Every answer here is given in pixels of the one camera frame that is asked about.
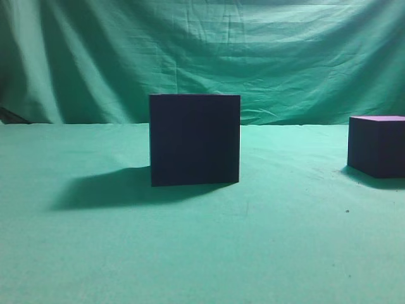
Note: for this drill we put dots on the dark purple cube block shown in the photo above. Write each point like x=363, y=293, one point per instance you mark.
x=194, y=139

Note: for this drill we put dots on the purple block at right edge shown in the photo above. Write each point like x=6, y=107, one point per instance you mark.
x=376, y=145

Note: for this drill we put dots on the green cloth backdrop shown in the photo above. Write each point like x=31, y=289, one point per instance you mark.
x=292, y=62

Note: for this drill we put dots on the green cloth table cover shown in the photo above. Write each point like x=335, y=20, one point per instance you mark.
x=80, y=222

